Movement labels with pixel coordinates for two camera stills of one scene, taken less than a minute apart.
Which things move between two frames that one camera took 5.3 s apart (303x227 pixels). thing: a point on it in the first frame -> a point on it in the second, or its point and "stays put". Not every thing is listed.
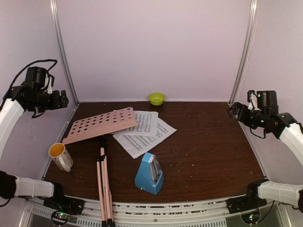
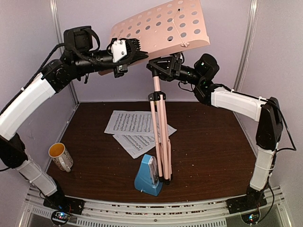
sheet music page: x=137 y=145 stays put
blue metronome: x=149 y=177 stays put
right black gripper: x=236 y=106 -> x=170 y=67
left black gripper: x=56 y=103 -> x=133 y=53
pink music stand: x=100 y=124 -> x=164 y=30
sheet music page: x=147 y=125 stays put
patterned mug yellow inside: x=60 y=157 stays put
